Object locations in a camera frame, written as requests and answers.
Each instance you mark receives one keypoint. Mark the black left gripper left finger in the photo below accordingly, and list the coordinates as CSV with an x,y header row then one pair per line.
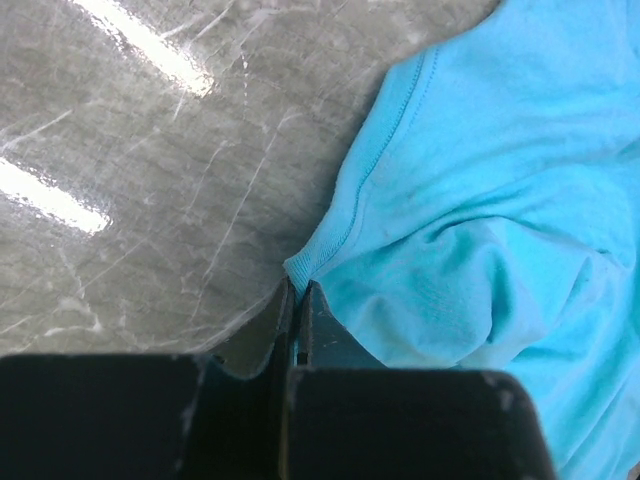
x,y
208,415

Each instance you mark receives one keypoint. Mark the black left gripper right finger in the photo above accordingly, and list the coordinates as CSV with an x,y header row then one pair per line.
x,y
350,417

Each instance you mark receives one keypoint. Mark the light blue t-shirt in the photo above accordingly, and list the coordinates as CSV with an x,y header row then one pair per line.
x,y
487,217

